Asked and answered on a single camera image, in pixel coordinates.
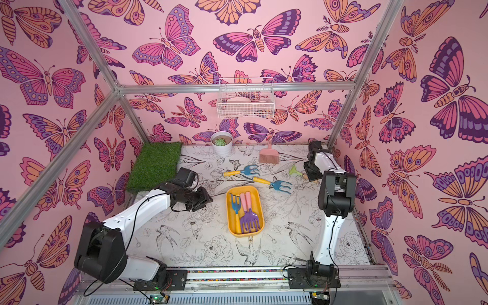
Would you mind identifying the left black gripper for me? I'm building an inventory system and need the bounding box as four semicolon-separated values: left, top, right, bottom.
184;186;216;211

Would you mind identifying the green hoe wooden handle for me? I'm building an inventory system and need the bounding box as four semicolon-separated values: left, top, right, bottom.
288;165;304;177

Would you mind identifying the blue fork yellow handle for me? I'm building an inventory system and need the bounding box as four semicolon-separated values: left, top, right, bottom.
222;165;259;177
252;177;292;194

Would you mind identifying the blue rake yellow handle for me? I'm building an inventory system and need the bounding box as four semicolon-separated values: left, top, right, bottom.
231;194;242;235

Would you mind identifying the purple rake pink handle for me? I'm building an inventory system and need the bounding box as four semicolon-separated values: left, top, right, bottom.
245;191;261;233
240;193;254;233

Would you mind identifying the yellow plastic storage tray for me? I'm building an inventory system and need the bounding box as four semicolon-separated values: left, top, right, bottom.
226;186;265;238

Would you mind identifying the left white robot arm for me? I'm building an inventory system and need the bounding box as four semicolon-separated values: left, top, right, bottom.
74;168;213;288

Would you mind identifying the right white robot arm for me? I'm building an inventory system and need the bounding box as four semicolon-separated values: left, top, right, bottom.
304;141;357;266

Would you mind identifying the pink hand brush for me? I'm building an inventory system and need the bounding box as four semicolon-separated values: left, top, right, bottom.
259;142;280;165

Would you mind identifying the green artificial grass mat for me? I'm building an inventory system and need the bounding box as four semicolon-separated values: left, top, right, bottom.
126;142;182;193

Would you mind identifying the white pot with succulent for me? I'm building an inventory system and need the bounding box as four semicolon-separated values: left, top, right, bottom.
210;131;233;158

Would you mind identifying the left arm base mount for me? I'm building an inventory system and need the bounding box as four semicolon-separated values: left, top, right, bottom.
133;269;188;292

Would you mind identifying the white wire wall basket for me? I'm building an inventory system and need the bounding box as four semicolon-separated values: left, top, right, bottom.
215;77;276;119

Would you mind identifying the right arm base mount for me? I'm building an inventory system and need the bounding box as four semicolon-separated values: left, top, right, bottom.
283;266;341;290

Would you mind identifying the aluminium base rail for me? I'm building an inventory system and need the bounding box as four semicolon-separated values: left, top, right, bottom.
71;266;402;304

